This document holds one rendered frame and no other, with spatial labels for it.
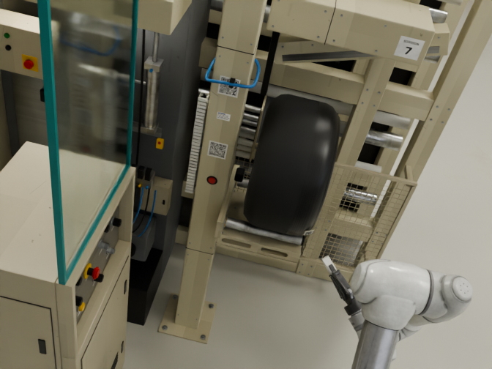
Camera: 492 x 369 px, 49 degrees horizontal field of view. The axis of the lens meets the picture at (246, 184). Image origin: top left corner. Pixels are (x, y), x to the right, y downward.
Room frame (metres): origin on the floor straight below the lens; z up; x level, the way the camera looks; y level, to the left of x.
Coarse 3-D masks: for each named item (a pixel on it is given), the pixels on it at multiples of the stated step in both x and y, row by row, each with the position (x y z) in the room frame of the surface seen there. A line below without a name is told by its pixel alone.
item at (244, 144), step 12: (252, 96) 2.24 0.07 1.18; (264, 96) 2.24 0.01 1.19; (252, 108) 2.12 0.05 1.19; (252, 120) 2.12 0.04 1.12; (240, 132) 2.12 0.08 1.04; (252, 132) 2.10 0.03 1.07; (240, 144) 2.12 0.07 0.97; (252, 144) 2.10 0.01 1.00; (240, 156) 2.10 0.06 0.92; (252, 156) 2.10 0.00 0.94
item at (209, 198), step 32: (256, 0) 1.71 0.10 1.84; (224, 32) 1.71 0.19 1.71; (256, 32) 1.71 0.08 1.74; (224, 64) 1.71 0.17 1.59; (224, 96) 1.71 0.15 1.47; (224, 128) 1.71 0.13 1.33; (224, 160) 1.71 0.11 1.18; (224, 192) 1.71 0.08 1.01; (192, 224) 1.71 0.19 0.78; (192, 256) 1.71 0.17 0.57; (192, 288) 1.71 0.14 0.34; (192, 320) 1.71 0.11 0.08
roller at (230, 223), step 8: (232, 224) 1.63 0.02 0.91; (240, 224) 1.64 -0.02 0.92; (248, 224) 1.65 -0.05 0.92; (248, 232) 1.63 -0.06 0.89; (256, 232) 1.63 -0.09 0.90; (264, 232) 1.63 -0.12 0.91; (272, 232) 1.64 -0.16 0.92; (280, 240) 1.63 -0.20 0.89; (288, 240) 1.63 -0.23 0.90; (296, 240) 1.63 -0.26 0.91; (304, 240) 1.64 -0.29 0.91
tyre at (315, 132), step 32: (288, 96) 1.87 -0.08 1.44; (288, 128) 1.67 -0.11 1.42; (320, 128) 1.70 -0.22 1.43; (256, 160) 1.59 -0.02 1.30; (288, 160) 1.58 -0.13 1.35; (320, 160) 1.59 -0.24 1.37; (256, 192) 1.53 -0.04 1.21; (288, 192) 1.52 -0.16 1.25; (320, 192) 1.54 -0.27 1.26; (256, 224) 1.55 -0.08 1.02; (288, 224) 1.52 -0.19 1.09
